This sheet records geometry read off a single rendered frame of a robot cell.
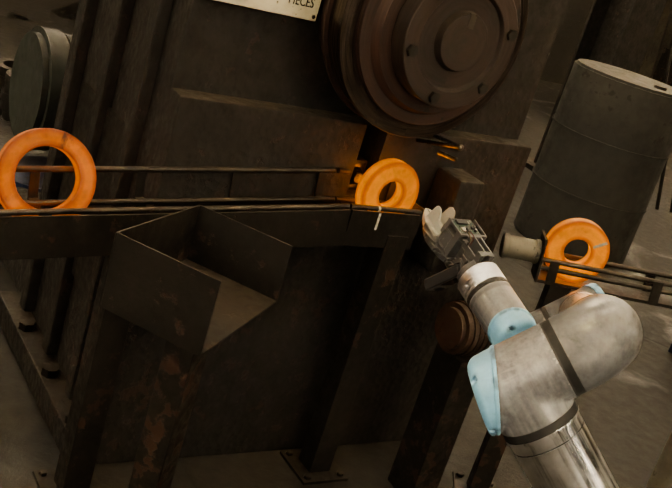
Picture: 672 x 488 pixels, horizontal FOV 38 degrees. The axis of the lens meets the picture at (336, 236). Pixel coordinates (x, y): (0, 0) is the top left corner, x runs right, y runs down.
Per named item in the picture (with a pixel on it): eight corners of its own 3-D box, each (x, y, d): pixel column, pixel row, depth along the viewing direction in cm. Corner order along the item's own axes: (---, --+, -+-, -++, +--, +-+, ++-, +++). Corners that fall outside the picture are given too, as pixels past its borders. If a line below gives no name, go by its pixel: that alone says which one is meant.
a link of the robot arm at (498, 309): (504, 364, 190) (490, 343, 182) (474, 316, 198) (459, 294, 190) (546, 338, 189) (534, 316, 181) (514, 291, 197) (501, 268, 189)
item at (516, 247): (497, 252, 239) (503, 228, 237) (534, 259, 239) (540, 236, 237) (500, 260, 233) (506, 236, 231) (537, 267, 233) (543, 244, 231)
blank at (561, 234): (551, 285, 239) (554, 291, 236) (534, 228, 234) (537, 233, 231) (614, 266, 237) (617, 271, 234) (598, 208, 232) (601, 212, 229)
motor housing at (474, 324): (374, 476, 250) (441, 290, 232) (440, 470, 262) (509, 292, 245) (401, 509, 240) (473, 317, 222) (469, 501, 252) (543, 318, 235)
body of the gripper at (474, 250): (474, 217, 203) (503, 258, 195) (454, 247, 208) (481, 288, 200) (446, 214, 199) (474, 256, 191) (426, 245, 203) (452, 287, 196)
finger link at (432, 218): (436, 192, 207) (456, 222, 202) (423, 213, 211) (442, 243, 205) (425, 191, 206) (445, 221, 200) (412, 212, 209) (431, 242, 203)
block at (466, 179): (404, 254, 240) (435, 163, 233) (429, 255, 245) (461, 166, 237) (429, 274, 232) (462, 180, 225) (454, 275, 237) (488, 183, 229)
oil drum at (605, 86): (489, 214, 508) (550, 47, 479) (569, 221, 541) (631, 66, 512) (566, 266, 463) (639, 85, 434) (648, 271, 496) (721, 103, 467)
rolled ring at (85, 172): (-19, 144, 174) (-23, 144, 177) (15, 242, 179) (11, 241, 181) (80, 115, 183) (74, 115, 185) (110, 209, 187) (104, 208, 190)
